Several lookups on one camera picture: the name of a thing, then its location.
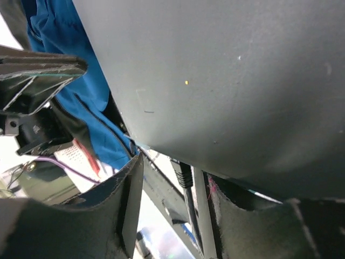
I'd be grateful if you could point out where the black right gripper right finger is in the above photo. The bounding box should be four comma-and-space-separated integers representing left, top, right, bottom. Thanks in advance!
194, 169, 344, 258

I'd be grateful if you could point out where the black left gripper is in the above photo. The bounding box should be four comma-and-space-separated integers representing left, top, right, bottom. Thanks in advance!
1, 45, 88, 155

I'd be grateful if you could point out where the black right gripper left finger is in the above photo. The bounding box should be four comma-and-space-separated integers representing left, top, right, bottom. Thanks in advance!
1, 155, 144, 258

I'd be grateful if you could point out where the black ethernet cable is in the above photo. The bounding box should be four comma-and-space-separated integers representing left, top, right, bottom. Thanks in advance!
169, 158, 204, 251

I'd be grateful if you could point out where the dark grey network switch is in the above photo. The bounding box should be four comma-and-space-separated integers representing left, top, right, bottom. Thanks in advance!
74, 1, 344, 198

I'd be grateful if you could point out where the blue and black jacket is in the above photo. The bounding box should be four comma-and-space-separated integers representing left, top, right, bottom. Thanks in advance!
21, 0, 140, 171

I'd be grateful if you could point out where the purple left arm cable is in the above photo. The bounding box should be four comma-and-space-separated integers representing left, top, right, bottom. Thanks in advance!
34, 156, 102, 185

